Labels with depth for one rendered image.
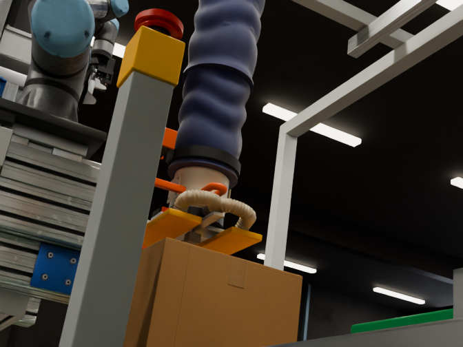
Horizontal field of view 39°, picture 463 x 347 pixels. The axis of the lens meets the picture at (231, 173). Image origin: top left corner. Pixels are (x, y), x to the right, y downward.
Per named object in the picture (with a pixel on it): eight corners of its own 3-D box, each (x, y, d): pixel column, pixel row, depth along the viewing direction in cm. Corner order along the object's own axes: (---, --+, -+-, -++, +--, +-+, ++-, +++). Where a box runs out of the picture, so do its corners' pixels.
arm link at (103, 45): (96, 36, 231) (89, 47, 237) (94, 47, 229) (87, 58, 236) (116, 45, 233) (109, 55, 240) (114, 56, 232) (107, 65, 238)
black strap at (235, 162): (252, 171, 199) (253, 160, 200) (182, 149, 190) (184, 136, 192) (219, 193, 218) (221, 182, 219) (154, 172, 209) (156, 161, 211)
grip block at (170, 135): (174, 149, 162) (178, 131, 164) (142, 138, 159) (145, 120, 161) (162, 160, 169) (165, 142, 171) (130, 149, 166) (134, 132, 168)
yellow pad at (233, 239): (262, 241, 186) (264, 224, 188) (231, 232, 182) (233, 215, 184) (211, 264, 215) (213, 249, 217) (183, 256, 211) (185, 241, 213)
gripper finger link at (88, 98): (91, 116, 233) (100, 91, 231) (75, 109, 231) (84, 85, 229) (91, 113, 236) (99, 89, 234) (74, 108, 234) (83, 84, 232)
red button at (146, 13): (187, 42, 92) (192, 18, 93) (140, 23, 89) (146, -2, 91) (168, 63, 97) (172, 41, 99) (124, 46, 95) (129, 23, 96)
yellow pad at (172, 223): (202, 224, 179) (204, 206, 181) (168, 213, 175) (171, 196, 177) (157, 249, 208) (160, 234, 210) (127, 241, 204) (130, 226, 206)
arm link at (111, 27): (93, 16, 239) (109, 29, 245) (86, 41, 234) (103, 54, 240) (108, 10, 234) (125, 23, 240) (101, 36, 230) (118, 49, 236)
